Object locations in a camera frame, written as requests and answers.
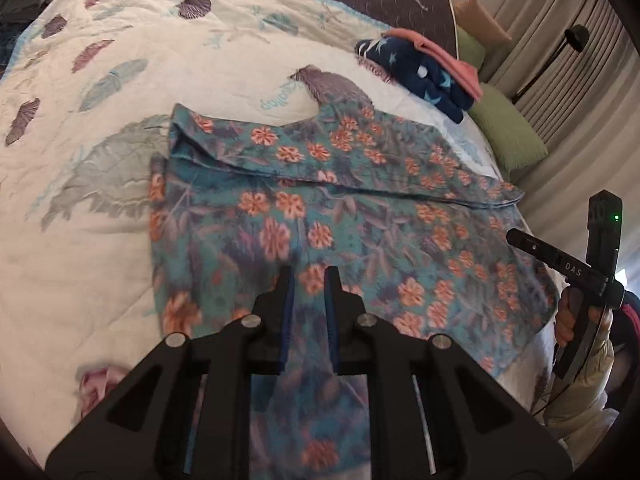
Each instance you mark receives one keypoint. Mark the folded navy star garment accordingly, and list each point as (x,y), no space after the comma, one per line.
(425,77)

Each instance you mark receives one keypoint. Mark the tan pillow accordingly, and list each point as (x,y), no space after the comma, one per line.
(482,17)

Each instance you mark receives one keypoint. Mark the person's right hand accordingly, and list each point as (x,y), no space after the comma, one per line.
(567,317)

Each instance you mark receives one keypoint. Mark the teal floral shirt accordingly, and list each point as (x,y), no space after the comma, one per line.
(350,220)

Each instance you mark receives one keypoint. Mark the black floor lamp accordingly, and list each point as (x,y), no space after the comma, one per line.
(575,37)

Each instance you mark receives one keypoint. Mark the white leaf-print bedspread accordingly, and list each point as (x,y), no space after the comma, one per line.
(100,110)

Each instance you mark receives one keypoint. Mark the folded pink garment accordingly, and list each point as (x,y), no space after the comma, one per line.
(452,62)

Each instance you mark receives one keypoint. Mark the small green pillow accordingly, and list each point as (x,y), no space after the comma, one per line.
(469,47)

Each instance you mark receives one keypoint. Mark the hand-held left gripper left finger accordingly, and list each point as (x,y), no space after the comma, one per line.
(286,320)

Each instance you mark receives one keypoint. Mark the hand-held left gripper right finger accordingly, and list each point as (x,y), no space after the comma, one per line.
(331,320)

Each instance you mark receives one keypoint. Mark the person's right forearm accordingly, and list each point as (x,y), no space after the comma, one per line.
(580,395)

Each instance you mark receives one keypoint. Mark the large green pillow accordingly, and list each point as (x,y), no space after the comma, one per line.
(510,132)

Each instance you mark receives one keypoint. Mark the beige pleated curtain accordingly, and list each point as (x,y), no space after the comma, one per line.
(560,125)

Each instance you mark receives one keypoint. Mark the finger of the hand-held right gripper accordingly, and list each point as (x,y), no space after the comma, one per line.
(530,245)

